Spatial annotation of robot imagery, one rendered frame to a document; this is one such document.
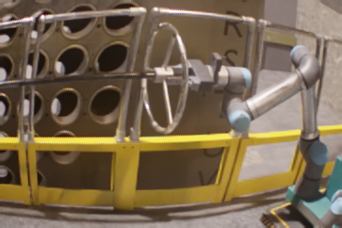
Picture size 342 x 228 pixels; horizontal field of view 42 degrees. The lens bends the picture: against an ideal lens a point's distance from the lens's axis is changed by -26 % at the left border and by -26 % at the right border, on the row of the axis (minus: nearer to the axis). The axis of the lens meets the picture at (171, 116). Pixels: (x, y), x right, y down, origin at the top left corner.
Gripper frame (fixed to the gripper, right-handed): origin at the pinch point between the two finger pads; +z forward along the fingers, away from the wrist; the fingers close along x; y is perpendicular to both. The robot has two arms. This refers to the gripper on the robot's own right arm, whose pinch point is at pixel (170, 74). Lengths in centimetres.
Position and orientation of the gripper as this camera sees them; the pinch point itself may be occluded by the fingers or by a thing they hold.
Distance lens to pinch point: 195.9
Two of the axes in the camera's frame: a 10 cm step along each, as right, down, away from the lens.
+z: -9.2, 0.2, -3.8
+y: -2.3, 7.7, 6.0
